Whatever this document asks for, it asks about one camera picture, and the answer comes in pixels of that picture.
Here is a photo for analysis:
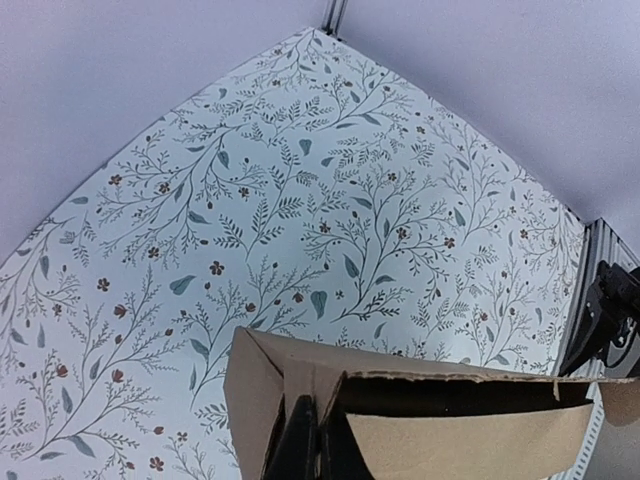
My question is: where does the left aluminium frame post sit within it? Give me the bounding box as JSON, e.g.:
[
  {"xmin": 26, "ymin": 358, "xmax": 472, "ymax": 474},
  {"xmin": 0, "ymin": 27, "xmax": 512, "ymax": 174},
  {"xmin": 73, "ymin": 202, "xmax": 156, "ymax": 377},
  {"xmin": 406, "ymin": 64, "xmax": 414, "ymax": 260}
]
[{"xmin": 320, "ymin": 0, "xmax": 349, "ymax": 38}]

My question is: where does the floral patterned table mat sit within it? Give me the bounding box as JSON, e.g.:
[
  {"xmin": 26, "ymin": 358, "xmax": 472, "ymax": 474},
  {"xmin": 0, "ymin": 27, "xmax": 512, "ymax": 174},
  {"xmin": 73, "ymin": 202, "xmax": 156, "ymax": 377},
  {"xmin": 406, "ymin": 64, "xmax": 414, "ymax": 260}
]
[{"xmin": 1, "ymin": 29, "xmax": 584, "ymax": 479}]

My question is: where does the brown cardboard box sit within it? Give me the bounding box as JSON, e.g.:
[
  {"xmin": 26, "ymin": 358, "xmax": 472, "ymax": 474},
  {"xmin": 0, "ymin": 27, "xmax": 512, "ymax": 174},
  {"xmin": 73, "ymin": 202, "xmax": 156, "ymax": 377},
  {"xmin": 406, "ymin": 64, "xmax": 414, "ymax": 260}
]
[{"xmin": 224, "ymin": 327, "xmax": 639, "ymax": 479}]

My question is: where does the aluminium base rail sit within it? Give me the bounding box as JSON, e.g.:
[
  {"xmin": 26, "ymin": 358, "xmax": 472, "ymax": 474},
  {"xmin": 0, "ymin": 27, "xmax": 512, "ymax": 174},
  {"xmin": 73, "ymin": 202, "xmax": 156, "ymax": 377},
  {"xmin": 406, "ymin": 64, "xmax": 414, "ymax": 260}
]
[{"xmin": 557, "ymin": 217, "xmax": 640, "ymax": 480}]

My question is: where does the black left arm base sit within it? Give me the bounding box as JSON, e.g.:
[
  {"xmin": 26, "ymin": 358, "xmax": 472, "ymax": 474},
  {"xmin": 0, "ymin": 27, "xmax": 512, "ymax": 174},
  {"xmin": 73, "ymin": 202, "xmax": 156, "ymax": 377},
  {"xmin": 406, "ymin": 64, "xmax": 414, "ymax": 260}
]
[{"xmin": 559, "ymin": 260, "xmax": 639, "ymax": 377}]

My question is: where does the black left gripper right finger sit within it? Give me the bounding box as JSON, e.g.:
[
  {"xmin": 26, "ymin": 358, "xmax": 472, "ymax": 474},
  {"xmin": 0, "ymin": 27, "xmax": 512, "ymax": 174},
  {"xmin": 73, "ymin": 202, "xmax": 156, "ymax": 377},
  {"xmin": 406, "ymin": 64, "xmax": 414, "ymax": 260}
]
[{"xmin": 319, "ymin": 409, "xmax": 373, "ymax": 480}]

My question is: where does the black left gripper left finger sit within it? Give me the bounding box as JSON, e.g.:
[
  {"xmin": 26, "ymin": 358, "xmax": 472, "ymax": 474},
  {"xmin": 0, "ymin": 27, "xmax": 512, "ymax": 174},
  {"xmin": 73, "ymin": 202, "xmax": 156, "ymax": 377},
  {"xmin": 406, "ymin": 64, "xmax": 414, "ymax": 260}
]
[{"xmin": 264, "ymin": 395, "xmax": 319, "ymax": 480}]

